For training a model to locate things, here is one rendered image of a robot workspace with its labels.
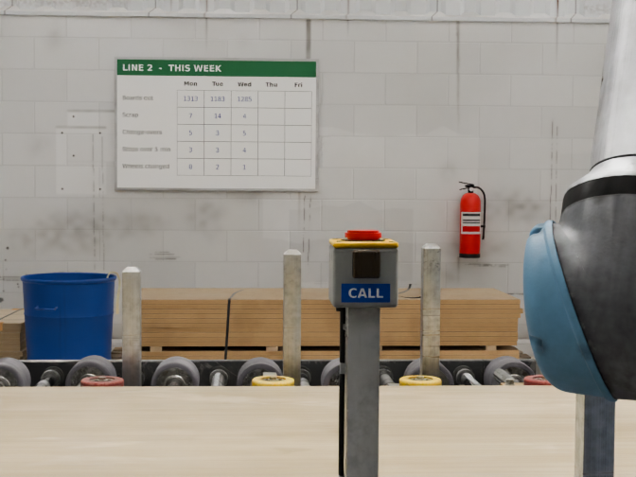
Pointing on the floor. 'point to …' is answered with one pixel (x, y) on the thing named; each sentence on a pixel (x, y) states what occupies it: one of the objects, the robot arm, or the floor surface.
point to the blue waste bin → (69, 314)
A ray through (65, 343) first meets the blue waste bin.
